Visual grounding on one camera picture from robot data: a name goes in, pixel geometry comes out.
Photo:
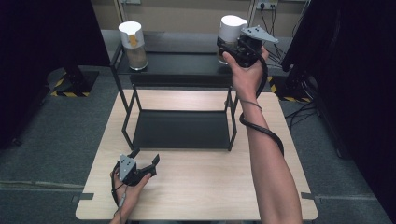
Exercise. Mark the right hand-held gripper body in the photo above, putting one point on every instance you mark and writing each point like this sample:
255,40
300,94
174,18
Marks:
250,49

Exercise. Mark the person's right hand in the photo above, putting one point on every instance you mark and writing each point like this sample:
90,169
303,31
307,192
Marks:
247,81

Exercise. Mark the black stand with striped tape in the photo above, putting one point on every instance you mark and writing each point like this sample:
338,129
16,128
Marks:
76,82
291,90

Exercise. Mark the black curtain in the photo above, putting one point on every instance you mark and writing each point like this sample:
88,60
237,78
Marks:
37,62
358,77

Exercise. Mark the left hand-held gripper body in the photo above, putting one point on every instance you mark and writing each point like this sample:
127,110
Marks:
127,168

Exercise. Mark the spice jar with brown powder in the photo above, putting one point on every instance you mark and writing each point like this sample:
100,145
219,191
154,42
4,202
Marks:
232,28

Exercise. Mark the thin wrist band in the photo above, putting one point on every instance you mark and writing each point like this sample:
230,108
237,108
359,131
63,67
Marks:
261,108

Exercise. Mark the spice jar with grey powder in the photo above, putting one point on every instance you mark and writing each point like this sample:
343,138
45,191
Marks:
132,34

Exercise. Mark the white wall socket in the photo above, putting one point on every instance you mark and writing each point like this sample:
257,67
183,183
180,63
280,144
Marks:
266,4

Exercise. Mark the black metal rack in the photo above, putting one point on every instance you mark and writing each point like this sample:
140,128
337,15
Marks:
180,130

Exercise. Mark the person's left hand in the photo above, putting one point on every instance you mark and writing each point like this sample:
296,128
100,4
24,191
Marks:
126,199

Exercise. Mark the grey tape strip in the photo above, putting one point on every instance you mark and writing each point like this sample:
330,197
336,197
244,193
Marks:
309,197
83,197

